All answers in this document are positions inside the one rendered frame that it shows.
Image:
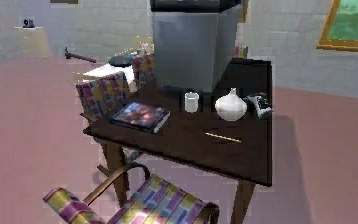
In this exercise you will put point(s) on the white cup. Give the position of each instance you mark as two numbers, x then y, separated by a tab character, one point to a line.
191	101

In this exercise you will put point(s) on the dark brown wooden table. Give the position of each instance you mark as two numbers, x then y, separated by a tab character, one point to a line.
193	146

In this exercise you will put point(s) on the white round vase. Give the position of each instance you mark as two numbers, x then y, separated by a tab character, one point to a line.
231	106

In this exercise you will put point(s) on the brown framed picture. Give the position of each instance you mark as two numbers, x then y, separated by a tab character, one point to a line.
64	1

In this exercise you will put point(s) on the yellow pencil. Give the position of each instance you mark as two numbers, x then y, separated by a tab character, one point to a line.
222	137

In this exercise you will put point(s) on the dark round pan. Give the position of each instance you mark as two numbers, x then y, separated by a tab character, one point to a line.
121	60

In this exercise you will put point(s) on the black and white small box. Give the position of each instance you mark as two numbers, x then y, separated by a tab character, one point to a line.
261	104

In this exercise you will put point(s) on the colourful book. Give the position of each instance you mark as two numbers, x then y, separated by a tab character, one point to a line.
140	116

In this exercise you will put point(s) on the white wall shelf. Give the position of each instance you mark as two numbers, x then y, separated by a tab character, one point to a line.
27	28

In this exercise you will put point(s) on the grey box with black lid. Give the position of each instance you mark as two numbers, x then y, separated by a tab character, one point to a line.
187	50

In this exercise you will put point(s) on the gold framed green picture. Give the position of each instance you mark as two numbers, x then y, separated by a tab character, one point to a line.
348	25

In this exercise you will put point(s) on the small black object on shelf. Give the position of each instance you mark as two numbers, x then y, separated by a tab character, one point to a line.
28	23

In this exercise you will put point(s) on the colourful patchwork chair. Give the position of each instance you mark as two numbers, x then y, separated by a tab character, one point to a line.
103	95
153	203
143	68

